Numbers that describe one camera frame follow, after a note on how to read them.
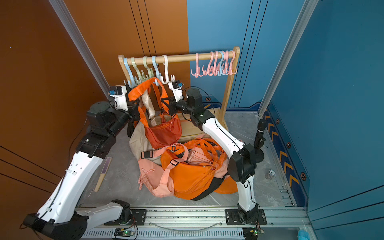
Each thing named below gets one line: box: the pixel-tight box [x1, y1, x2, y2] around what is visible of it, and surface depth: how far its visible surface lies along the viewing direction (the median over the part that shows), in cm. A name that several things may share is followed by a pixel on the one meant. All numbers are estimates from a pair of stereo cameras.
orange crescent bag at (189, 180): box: [161, 149, 217, 200], surface depth 77 cm
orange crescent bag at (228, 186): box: [214, 175, 238, 195], surface depth 82 cm
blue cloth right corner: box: [297, 230, 311, 240], surface depth 67 cm
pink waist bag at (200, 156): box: [187, 148, 229, 179], surface depth 83 cm
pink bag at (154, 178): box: [138, 142, 189, 198], surface depth 84 cm
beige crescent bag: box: [130, 91, 160, 164], surface depth 89 cm
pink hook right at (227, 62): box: [224, 50, 230, 76], surface depth 68 cm
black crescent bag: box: [191, 172, 229, 201], surface depth 80 cm
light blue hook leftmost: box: [124, 57, 139, 89], surface depth 68 cm
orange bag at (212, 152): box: [184, 137, 228, 169], surface depth 92 cm
